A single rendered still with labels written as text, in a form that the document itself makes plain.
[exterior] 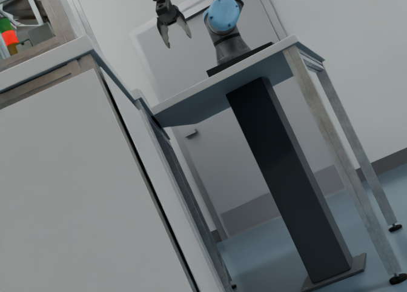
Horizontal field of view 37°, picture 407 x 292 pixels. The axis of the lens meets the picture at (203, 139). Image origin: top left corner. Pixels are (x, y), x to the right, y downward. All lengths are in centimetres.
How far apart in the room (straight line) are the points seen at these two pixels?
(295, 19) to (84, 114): 454
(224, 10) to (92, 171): 137
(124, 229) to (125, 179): 9
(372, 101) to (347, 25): 70
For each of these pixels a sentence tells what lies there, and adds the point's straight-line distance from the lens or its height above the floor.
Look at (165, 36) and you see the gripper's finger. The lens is 235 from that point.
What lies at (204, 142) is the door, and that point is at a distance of 561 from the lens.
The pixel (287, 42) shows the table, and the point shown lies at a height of 84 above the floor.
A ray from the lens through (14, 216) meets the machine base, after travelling 109.
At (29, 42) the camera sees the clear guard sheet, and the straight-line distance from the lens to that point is 116.
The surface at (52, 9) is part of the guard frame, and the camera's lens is 116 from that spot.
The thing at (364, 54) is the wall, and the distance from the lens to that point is 543.
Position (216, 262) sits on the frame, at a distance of 242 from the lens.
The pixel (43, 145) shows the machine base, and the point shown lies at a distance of 108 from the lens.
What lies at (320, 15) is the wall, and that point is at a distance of 550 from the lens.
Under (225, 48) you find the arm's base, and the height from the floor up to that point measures 100.
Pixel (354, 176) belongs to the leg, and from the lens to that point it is 200.
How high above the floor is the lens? 53
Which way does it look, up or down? 4 degrees up
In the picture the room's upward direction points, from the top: 25 degrees counter-clockwise
